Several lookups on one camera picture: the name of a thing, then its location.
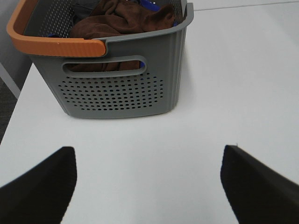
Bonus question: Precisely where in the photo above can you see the grey perforated laundry basket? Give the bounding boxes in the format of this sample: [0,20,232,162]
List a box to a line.
[23,0,194,119]

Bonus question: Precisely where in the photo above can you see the brown towel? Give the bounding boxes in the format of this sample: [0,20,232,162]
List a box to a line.
[69,0,176,73]

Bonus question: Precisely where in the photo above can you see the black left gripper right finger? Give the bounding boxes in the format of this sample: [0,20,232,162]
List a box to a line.
[220,145,299,224]

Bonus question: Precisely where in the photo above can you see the orange basket handle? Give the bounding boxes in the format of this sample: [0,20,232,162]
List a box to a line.
[7,0,106,57]

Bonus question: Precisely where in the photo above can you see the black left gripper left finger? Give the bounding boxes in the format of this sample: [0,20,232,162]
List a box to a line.
[0,147,77,224]

